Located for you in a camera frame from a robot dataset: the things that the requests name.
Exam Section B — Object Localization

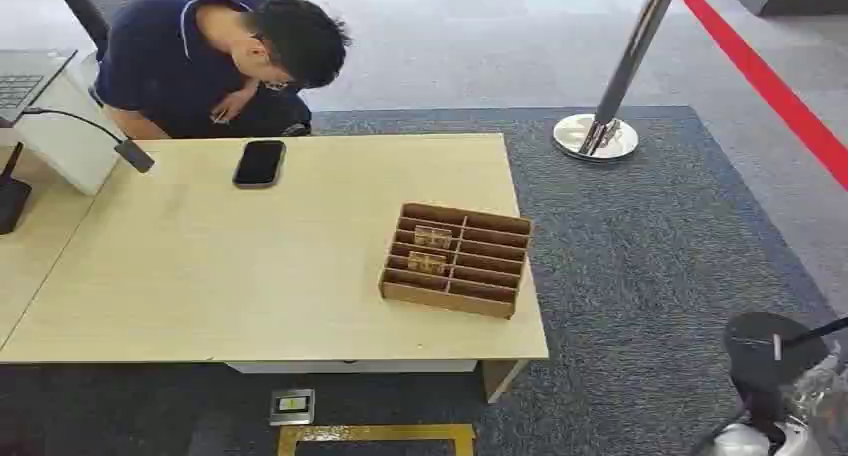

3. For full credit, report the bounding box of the person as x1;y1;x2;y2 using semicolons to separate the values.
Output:
91;0;353;141

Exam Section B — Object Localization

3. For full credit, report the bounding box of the wooden card box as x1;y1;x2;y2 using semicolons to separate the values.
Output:
378;202;535;320

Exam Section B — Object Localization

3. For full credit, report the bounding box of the pale wooden desk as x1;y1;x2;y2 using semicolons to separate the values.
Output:
0;132;550;405

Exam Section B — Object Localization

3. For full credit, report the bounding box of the person's hand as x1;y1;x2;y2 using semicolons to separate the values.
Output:
209;85;256;125

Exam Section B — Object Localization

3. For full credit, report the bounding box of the silver floor socket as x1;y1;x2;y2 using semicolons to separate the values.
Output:
268;388;317;428

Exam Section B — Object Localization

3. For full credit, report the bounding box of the dark blue carpet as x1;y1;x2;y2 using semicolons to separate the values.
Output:
0;105;848;456

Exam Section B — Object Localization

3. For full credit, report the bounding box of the black stand base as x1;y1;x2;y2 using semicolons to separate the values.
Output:
0;141;33;236

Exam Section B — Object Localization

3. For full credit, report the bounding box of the black smartphone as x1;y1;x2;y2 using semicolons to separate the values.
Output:
232;139;287;190

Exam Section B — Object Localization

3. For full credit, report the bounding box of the grey laptop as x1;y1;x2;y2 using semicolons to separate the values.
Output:
0;48;79;130

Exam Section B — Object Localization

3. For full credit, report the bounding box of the chrome stanchion post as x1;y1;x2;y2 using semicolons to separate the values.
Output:
552;0;680;162

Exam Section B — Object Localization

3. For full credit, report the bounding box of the red barrier belt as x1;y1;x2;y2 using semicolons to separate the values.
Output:
235;0;848;193

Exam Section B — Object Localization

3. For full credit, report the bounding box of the black cable with adapter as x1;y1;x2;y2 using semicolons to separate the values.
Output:
21;106;156;175

